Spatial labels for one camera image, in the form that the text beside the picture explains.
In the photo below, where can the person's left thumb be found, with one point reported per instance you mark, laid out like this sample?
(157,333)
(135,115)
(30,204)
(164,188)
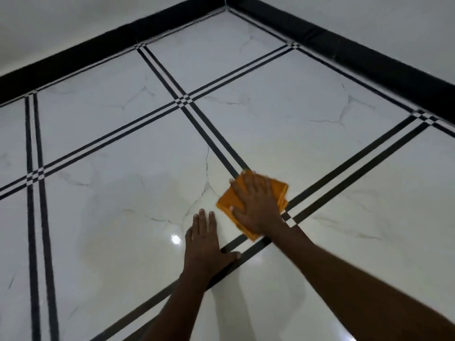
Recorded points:
(231,257)

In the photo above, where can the person's right thumb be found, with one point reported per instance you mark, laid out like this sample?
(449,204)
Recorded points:
(236,214)

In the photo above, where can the black baseboard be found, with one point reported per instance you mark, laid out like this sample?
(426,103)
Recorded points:
(355,53)
(106,40)

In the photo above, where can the person's left middle finger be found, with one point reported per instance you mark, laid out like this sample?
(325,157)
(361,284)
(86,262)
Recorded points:
(203,223)

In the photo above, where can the person's left hand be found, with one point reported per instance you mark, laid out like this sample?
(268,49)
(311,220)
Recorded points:
(204,253)

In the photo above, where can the person's right forearm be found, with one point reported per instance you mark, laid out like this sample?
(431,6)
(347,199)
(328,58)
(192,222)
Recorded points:
(355,291)

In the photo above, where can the person's left little finger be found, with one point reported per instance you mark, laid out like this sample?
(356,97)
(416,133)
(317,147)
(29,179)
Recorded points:
(188,236)

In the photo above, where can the orange cleaning cloth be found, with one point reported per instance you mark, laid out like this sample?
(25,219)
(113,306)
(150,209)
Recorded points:
(227,205)

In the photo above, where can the person's left forearm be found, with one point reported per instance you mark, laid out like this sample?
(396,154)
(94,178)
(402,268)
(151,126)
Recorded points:
(174,312)

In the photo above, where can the person's right hand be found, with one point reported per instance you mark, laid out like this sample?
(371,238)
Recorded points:
(257,205)

